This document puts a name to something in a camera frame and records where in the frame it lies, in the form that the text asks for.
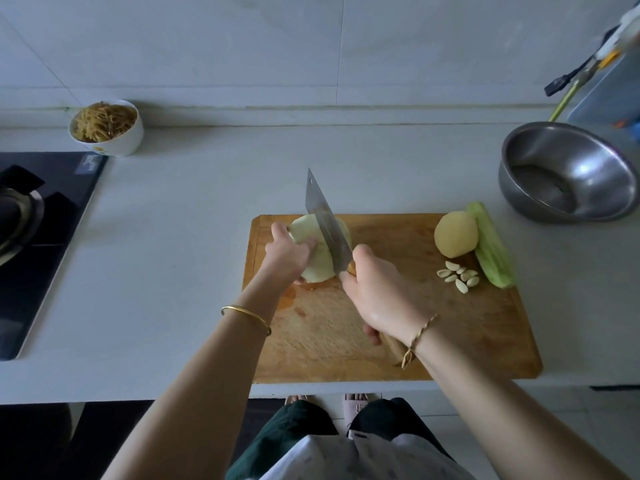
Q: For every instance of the person's right hand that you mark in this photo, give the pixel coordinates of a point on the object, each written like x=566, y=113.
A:
x=385, y=300

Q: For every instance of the gold bangle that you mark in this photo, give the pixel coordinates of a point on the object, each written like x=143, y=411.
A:
x=246, y=315

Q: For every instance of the person's foot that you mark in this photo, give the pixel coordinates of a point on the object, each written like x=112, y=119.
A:
x=297, y=400
x=358, y=403

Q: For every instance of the person's left forearm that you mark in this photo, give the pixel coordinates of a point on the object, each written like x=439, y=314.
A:
x=195, y=395

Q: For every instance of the peeled green cucumber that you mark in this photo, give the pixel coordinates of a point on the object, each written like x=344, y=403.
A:
x=492, y=250

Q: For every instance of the white faucet with orange button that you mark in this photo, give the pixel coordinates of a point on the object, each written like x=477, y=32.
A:
x=628, y=30

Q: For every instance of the person's right forearm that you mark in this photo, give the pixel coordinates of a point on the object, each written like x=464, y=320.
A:
x=500, y=415

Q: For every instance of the white bowl of noodles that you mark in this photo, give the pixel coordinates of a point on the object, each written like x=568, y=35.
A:
x=105, y=125

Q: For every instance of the light blue plastic board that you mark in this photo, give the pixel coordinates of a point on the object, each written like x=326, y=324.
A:
x=615, y=95

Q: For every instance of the wooden cutting board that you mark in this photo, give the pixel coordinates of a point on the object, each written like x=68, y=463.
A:
x=320, y=340

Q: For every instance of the black gas stove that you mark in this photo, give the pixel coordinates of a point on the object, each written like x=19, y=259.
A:
x=50, y=245

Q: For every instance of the white patterned garment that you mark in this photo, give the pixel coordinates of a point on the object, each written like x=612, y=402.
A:
x=360, y=460

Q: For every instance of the person's left hand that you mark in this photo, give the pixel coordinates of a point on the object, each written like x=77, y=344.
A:
x=285, y=260

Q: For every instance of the peeled yellow potato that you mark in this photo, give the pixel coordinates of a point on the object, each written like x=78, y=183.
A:
x=456, y=235

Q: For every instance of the person's right foot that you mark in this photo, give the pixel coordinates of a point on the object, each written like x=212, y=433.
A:
x=358, y=403

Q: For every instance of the deep stainless steel bowl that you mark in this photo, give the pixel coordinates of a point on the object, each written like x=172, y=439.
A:
x=600, y=160

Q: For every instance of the person's left foot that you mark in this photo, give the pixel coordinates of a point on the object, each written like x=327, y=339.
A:
x=297, y=400

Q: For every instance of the dark green trousers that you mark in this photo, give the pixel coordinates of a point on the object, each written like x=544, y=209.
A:
x=285, y=430

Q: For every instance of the pile of garlic cloves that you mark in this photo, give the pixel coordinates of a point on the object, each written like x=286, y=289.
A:
x=458, y=277

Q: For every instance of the pale green cabbage vegetable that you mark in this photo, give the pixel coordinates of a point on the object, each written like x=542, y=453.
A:
x=322, y=263

